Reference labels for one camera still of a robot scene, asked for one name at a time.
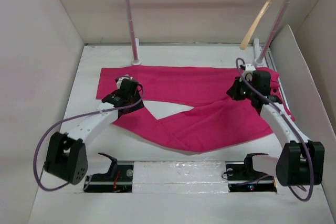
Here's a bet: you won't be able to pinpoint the aluminium side rail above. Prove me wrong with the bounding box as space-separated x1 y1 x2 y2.
264 48 299 133

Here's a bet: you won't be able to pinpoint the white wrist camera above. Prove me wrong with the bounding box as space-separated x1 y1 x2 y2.
240 63 256 82
115 74 134 89

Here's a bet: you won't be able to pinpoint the beige wooden hanger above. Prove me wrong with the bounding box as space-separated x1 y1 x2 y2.
239 0 273 50

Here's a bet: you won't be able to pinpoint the pink trousers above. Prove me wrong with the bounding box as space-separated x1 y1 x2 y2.
96 64 295 156

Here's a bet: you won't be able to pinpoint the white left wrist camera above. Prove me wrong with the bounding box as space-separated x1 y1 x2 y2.
115 74 134 89

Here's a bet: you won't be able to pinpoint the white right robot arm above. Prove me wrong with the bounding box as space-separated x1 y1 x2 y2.
227 64 324 186

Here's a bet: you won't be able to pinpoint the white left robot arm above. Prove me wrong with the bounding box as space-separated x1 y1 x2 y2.
44 76 144 185

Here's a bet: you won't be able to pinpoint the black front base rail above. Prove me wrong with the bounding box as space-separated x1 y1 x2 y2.
83 161 276 194

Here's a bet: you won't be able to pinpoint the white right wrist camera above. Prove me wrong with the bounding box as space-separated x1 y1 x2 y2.
240 63 256 82

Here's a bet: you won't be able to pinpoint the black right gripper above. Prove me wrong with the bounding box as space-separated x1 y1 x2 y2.
226 76 257 100

